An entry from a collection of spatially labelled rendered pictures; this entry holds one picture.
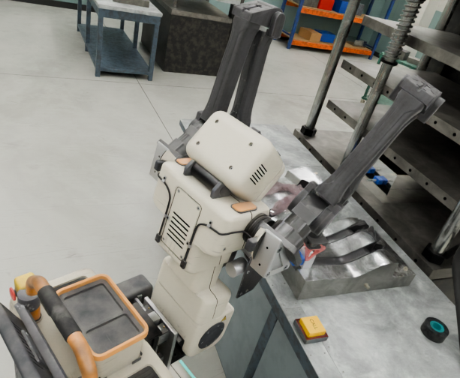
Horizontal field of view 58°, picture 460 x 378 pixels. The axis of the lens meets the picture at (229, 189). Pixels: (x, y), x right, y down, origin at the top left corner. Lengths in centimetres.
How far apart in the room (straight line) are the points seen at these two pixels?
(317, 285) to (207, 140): 66
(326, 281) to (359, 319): 17
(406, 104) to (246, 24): 46
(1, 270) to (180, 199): 165
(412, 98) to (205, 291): 73
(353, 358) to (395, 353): 15
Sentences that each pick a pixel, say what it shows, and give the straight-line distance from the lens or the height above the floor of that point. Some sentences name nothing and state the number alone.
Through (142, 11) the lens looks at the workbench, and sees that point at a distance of 507.
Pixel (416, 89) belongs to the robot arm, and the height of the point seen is 157.
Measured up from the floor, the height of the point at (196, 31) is 57.
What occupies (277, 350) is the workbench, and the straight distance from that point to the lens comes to 159.
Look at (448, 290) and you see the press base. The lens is 218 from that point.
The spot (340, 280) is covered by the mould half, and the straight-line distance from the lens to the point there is 149.
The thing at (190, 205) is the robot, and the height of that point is 119.
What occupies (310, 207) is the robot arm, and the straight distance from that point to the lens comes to 103.
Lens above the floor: 178
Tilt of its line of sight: 31 degrees down
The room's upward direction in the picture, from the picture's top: 15 degrees clockwise
